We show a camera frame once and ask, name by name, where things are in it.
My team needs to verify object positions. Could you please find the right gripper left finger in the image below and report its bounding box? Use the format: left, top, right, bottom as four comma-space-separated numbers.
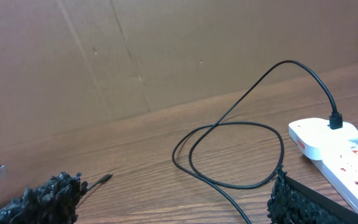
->
0, 172, 88, 224

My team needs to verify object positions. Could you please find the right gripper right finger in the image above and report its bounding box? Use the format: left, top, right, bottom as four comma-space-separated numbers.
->
267, 166, 358, 224

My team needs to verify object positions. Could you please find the black charging cable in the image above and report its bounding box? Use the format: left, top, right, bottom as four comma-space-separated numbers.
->
85, 60, 344, 224

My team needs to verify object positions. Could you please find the white charger plug adapter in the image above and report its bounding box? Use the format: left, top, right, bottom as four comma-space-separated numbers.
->
288, 118, 358, 161

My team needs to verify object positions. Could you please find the white power strip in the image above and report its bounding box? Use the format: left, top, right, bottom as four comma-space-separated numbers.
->
312, 141, 358, 213

